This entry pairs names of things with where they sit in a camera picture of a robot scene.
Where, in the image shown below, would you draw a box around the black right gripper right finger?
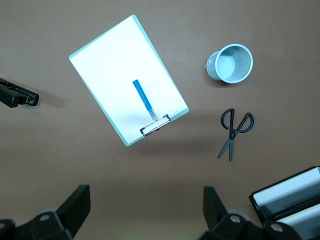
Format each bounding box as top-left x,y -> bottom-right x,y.
199,185 -> 301,240

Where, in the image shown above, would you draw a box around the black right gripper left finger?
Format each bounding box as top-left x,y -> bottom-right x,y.
0,184 -> 91,240

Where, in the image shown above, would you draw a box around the blue marker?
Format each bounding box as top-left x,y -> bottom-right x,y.
132,79 -> 158,121

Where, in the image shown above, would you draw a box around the black stacked paper tray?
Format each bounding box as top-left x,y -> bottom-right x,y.
248,165 -> 320,240

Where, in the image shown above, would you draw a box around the teal clipboard with metal clip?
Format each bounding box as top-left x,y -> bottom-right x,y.
68,14 -> 190,147

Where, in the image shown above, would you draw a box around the black stapler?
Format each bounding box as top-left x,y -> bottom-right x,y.
0,77 -> 40,109

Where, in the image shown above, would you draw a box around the white paper sheet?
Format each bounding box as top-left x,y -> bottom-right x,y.
69,16 -> 187,145

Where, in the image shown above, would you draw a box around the light blue mesh pen cup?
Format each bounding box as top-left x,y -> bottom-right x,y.
206,43 -> 254,84

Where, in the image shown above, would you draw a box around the black blue handled scissors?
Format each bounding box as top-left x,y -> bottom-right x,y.
216,108 -> 256,162

